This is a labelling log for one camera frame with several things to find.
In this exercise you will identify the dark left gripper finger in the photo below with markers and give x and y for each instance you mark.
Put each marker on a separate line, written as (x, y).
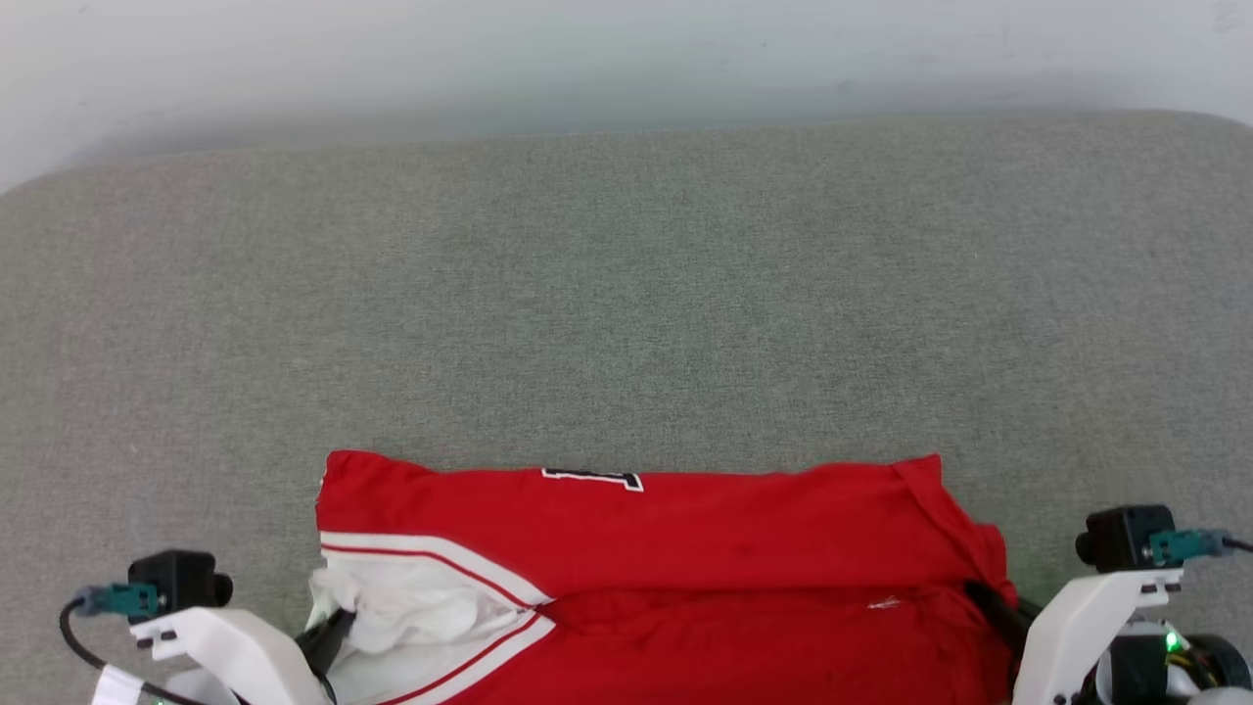
(328, 638)

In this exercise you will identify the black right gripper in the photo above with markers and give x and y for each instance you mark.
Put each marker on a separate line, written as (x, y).
(1136, 676)

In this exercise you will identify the red and white jersey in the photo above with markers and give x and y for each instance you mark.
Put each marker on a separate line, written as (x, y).
(734, 587)

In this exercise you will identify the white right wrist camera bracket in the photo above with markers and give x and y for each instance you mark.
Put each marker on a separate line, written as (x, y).
(1077, 627)

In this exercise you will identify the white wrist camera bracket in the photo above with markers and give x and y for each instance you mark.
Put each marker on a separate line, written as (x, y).
(1077, 627)
(235, 651)

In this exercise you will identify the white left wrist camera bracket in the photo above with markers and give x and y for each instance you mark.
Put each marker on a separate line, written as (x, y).
(235, 651)

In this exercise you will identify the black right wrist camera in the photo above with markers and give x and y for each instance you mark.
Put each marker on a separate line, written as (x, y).
(1121, 537)

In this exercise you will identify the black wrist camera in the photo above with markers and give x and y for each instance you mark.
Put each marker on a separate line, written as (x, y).
(1121, 537)
(181, 578)

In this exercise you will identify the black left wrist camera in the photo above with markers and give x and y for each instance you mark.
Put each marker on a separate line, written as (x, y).
(181, 578)

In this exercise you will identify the teal right camera connector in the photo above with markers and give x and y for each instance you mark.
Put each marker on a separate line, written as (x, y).
(1184, 545)

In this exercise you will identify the teal camera connector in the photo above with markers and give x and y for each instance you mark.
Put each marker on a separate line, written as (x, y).
(1184, 545)
(116, 598)

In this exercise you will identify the teal left camera connector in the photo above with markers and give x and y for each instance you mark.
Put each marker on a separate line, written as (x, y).
(116, 598)

